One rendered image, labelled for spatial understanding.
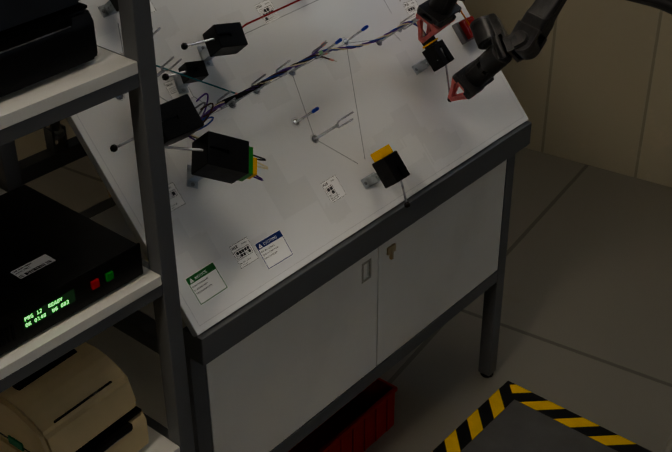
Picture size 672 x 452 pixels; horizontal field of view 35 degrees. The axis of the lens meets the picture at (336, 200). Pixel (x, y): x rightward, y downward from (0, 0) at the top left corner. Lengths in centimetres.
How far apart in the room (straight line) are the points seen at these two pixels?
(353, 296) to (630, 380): 118
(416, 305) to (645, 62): 182
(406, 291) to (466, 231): 26
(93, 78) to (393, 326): 127
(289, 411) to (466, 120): 83
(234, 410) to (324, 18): 91
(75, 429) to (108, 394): 9
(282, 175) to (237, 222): 17
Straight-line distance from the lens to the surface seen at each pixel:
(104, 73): 165
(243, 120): 224
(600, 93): 433
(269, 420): 240
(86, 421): 201
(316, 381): 248
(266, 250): 216
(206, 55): 223
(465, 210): 276
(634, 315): 364
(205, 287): 207
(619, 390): 333
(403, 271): 260
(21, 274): 181
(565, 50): 432
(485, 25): 249
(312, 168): 230
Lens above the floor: 211
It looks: 31 degrees down
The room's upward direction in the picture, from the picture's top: straight up
